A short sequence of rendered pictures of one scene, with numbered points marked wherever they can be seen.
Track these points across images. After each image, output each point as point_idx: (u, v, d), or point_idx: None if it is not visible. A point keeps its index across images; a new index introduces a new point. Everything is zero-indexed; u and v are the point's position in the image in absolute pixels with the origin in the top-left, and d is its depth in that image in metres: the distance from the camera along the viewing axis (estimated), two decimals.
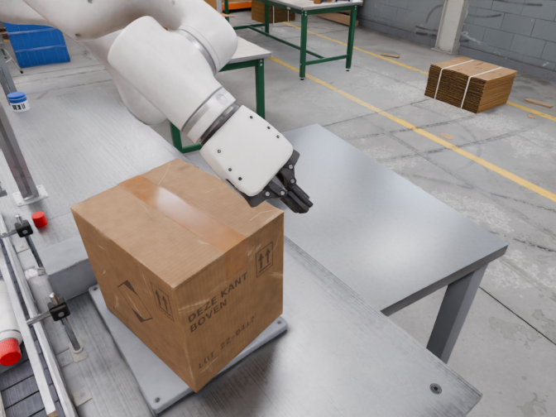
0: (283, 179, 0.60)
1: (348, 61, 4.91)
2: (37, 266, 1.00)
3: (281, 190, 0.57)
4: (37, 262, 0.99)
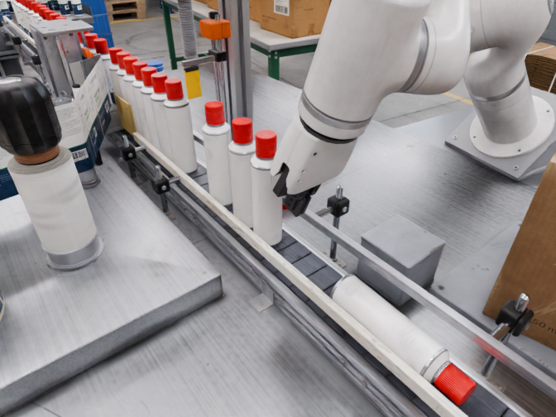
0: None
1: None
2: (329, 257, 0.75)
3: (302, 195, 0.56)
4: (333, 252, 0.74)
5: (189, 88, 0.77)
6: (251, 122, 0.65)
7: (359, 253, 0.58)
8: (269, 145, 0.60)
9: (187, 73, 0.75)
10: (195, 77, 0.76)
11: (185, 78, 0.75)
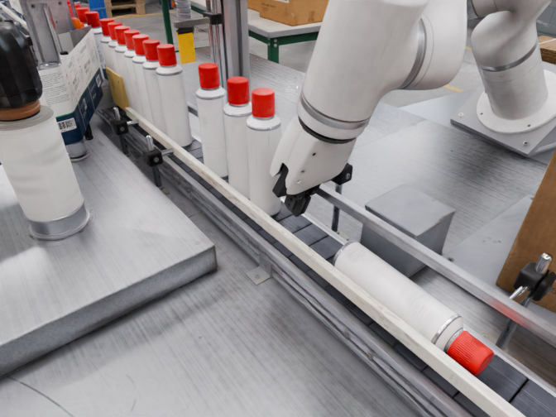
0: None
1: None
2: None
3: (302, 195, 0.56)
4: (334, 225, 0.69)
5: (183, 53, 0.73)
6: (247, 80, 0.60)
7: (363, 218, 0.54)
8: (266, 102, 0.56)
9: (179, 35, 0.71)
10: (189, 40, 0.72)
11: (178, 40, 0.71)
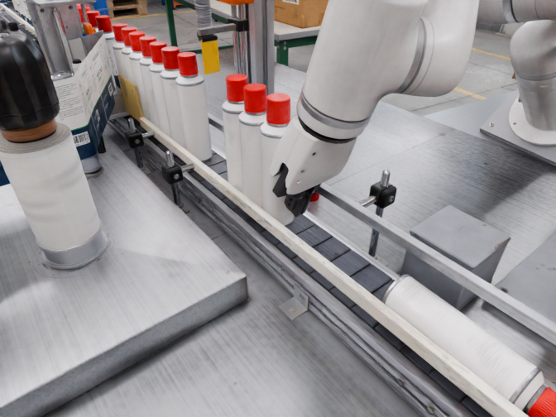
0: None
1: None
2: None
3: (302, 195, 0.56)
4: (372, 250, 0.64)
5: (207, 62, 0.67)
6: (266, 88, 0.57)
7: (418, 250, 0.48)
8: (283, 108, 0.53)
9: (203, 43, 0.65)
10: (213, 48, 0.67)
11: (202, 49, 0.65)
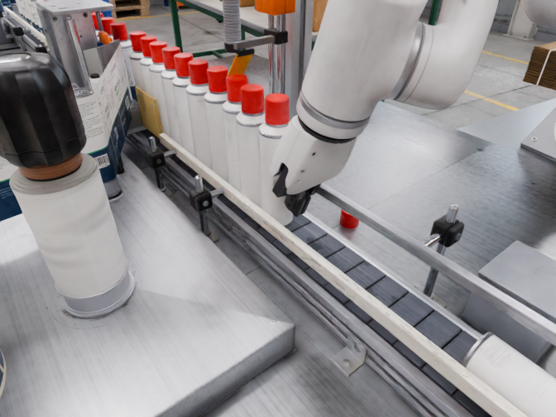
0: None
1: None
2: None
3: (302, 195, 0.56)
4: (429, 289, 0.57)
5: (233, 70, 0.61)
6: (263, 88, 0.57)
7: (504, 304, 0.41)
8: (283, 108, 0.53)
9: (238, 56, 0.58)
10: (246, 59, 0.60)
11: (234, 61, 0.59)
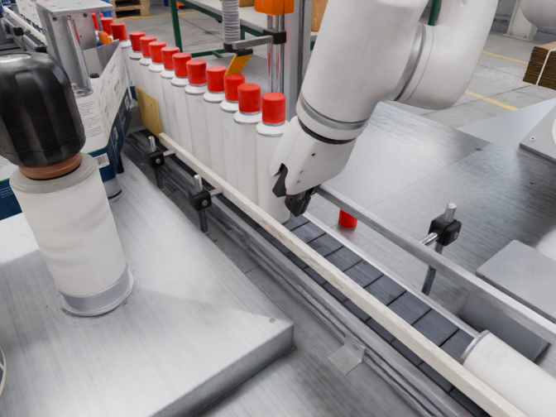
0: None
1: None
2: None
3: (301, 195, 0.56)
4: (428, 288, 0.57)
5: (232, 69, 0.62)
6: (260, 87, 0.57)
7: (500, 303, 0.41)
8: (279, 107, 0.54)
9: (237, 56, 0.59)
10: (244, 59, 0.61)
11: (232, 60, 0.59)
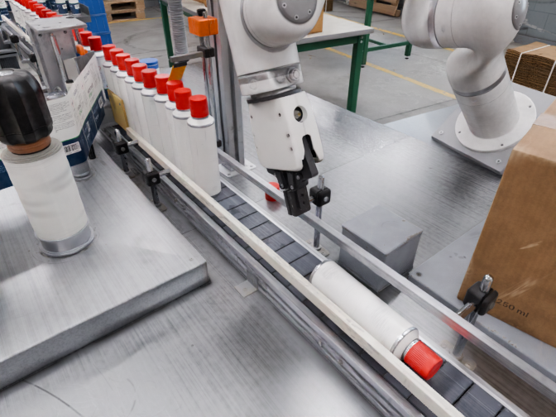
0: None
1: (409, 48, 4.69)
2: (313, 246, 0.77)
3: (283, 184, 0.58)
4: (316, 242, 0.76)
5: (172, 76, 0.81)
6: (190, 91, 0.76)
7: (337, 239, 0.61)
8: (201, 106, 0.73)
9: (174, 67, 0.78)
10: (181, 69, 0.80)
11: (171, 70, 0.78)
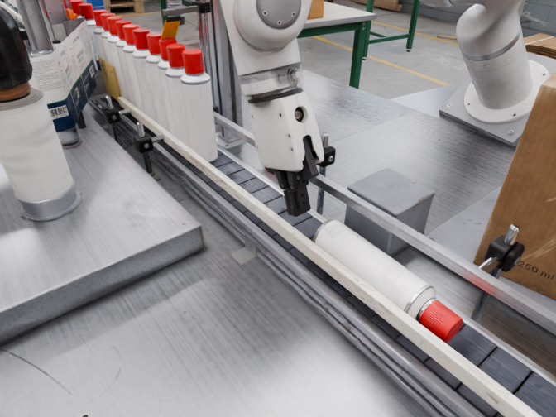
0: None
1: (410, 40, 4.63)
2: None
3: (283, 184, 0.58)
4: (319, 208, 0.71)
5: (165, 33, 0.75)
6: (184, 46, 0.71)
7: (343, 196, 0.55)
8: (195, 59, 0.68)
9: (167, 21, 0.73)
10: (174, 25, 0.74)
11: (165, 26, 0.73)
